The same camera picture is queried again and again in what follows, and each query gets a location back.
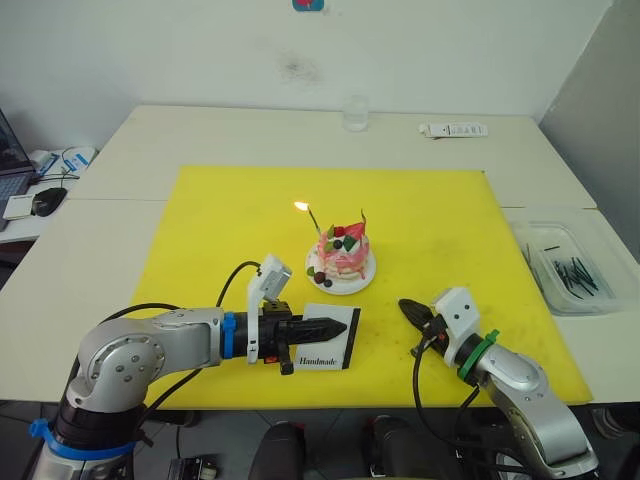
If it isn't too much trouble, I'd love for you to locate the white Handmade matchbox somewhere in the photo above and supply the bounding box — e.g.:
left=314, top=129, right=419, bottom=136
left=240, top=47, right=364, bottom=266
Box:
left=292, top=302, right=362, bottom=372

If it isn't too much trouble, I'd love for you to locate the small black floor device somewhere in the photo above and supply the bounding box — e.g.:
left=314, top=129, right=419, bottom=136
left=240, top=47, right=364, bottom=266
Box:
left=168, top=453, right=221, bottom=480

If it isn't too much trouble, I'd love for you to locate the grey laptop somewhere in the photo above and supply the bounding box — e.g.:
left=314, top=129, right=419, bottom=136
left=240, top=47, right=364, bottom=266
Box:
left=0, top=107, right=39, bottom=232

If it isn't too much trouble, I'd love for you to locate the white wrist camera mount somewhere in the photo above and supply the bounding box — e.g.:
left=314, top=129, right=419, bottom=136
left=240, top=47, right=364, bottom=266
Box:
left=246, top=253, right=294, bottom=365
left=432, top=286, right=482, bottom=369

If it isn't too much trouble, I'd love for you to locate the green cable tie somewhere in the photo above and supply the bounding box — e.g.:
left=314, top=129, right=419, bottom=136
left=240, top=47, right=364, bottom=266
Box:
left=456, top=328, right=502, bottom=381

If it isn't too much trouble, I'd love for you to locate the white square card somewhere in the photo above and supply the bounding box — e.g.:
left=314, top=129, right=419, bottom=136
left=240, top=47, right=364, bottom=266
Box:
left=2, top=194, right=37, bottom=222

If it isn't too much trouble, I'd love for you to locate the thin striped lit candle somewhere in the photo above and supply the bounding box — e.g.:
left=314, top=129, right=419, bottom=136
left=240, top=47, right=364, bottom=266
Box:
left=293, top=200, right=323, bottom=237

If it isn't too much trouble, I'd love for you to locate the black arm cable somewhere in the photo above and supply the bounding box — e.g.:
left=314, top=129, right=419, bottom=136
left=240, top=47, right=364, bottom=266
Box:
left=99, top=261, right=264, bottom=416
left=410, top=329, right=484, bottom=480

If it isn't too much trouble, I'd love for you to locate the grey partition panel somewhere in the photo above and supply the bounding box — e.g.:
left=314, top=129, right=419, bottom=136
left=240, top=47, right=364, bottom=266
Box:
left=538, top=0, right=640, bottom=251

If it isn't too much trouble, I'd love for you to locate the white side desk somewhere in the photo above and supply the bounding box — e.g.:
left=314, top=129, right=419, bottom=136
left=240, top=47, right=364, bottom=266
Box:
left=0, top=145, right=101, bottom=251

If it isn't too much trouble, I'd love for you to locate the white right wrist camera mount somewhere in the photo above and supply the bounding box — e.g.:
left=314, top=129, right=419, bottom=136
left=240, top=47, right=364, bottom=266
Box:
left=432, top=286, right=482, bottom=369

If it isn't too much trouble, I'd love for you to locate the long burnt black match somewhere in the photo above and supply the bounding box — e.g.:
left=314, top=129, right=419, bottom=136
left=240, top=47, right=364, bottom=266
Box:
left=567, top=257, right=599, bottom=294
left=553, top=259, right=584, bottom=301

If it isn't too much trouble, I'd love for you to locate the dark rounded shape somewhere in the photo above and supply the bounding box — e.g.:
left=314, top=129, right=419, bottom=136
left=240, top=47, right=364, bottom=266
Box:
left=248, top=420, right=307, bottom=480
left=361, top=414, right=419, bottom=480

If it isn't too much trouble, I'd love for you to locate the clear plastic tray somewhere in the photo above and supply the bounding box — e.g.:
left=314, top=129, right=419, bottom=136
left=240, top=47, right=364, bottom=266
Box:
left=509, top=222, right=622, bottom=317

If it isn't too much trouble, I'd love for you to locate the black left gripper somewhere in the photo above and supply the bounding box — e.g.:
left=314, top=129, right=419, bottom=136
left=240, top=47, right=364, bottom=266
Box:
left=258, top=299, right=348, bottom=376

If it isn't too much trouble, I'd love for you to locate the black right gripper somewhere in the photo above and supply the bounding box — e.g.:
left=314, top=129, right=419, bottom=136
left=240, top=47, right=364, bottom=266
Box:
left=398, top=298, right=451, bottom=360

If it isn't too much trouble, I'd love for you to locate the clear glass cup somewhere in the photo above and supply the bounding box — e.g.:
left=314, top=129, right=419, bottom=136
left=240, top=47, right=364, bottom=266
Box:
left=342, top=94, right=371, bottom=133

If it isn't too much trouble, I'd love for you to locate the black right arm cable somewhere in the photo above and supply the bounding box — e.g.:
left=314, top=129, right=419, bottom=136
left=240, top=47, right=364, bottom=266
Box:
left=410, top=329, right=484, bottom=480

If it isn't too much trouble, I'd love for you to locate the white round plate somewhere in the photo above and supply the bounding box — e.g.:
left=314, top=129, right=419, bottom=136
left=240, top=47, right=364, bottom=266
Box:
left=305, top=240, right=378, bottom=295

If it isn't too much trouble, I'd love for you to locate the blue wrist clamp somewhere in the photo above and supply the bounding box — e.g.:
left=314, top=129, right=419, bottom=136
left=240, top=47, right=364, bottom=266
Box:
left=221, top=311, right=238, bottom=359

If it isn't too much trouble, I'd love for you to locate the blue and white box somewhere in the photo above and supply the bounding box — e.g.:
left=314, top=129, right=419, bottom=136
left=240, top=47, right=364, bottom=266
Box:
left=33, top=145, right=99, bottom=177

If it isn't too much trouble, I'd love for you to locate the yellow table mat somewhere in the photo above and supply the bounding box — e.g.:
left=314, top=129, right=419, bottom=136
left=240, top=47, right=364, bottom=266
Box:
left=130, top=165, right=594, bottom=412

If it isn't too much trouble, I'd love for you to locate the pink fruit-topped cake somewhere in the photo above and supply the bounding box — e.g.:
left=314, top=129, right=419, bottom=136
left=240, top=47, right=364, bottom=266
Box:
left=306, top=222, right=374, bottom=289

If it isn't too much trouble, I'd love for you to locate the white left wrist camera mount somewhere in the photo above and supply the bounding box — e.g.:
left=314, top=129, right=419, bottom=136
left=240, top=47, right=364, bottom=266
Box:
left=246, top=253, right=294, bottom=365

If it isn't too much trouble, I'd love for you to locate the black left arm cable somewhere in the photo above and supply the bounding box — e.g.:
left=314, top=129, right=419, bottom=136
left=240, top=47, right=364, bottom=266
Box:
left=99, top=261, right=264, bottom=416

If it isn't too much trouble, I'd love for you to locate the black computer mouse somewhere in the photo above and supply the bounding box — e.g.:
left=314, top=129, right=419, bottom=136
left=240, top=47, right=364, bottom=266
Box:
left=31, top=187, right=68, bottom=218

